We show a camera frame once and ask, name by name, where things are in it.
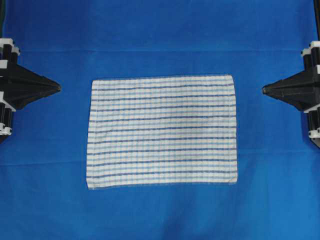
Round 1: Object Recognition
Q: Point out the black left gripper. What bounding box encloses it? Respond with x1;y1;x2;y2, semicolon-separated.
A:
0;37;61;143

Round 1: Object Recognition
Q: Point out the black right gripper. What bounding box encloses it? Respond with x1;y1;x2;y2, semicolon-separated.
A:
262;41;320;148

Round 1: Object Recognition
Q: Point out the blue white striped towel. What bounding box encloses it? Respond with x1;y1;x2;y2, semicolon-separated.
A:
86;75;238;190

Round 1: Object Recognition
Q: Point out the blue table cloth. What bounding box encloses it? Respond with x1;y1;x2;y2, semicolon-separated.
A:
0;0;320;240

